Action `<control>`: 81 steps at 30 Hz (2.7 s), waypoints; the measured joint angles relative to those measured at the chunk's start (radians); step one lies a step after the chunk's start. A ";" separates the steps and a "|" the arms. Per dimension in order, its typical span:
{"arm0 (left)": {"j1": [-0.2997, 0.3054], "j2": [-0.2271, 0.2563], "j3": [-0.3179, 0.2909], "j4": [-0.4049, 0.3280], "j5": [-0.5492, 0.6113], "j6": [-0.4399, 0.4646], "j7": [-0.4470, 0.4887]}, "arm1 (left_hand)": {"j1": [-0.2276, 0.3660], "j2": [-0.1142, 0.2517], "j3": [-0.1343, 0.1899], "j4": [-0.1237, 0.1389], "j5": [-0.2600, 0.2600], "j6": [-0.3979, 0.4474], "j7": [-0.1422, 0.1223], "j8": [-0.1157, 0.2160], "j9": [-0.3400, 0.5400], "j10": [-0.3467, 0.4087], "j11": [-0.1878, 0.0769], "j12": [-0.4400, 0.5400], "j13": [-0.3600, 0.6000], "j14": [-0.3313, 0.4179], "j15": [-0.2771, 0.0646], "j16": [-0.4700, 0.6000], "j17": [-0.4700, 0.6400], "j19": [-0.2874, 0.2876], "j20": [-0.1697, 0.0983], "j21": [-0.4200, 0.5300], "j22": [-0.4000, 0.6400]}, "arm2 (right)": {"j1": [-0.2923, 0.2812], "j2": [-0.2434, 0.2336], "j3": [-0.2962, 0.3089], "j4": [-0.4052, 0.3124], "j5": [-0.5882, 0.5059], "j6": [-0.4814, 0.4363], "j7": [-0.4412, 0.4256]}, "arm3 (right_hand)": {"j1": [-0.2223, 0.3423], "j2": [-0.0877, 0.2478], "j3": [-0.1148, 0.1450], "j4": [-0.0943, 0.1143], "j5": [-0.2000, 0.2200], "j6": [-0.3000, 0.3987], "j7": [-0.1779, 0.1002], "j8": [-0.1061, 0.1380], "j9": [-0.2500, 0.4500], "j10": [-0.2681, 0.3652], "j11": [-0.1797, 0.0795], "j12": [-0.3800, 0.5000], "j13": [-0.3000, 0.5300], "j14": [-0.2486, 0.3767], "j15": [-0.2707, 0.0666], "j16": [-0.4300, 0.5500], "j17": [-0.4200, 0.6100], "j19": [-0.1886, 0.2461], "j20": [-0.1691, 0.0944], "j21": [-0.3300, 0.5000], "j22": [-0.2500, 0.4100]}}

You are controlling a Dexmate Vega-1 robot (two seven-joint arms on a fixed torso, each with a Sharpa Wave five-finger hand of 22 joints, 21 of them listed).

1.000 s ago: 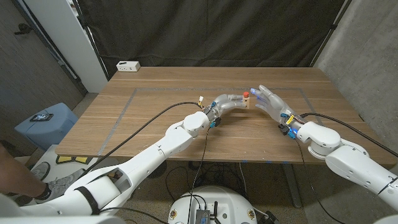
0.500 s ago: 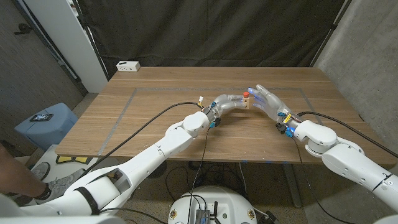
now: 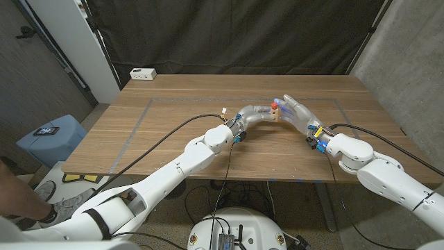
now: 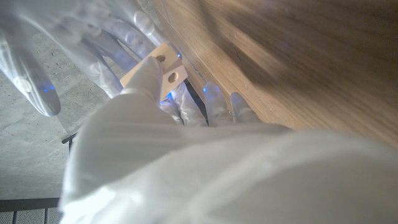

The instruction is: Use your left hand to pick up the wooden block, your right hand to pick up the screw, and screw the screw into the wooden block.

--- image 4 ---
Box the black backdrop stand pole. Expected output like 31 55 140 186
61 132 78 144

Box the wooden block with holes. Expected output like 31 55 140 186
119 42 189 100

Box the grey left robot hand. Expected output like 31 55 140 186
58 55 398 224

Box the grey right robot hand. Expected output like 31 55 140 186
0 0 181 117

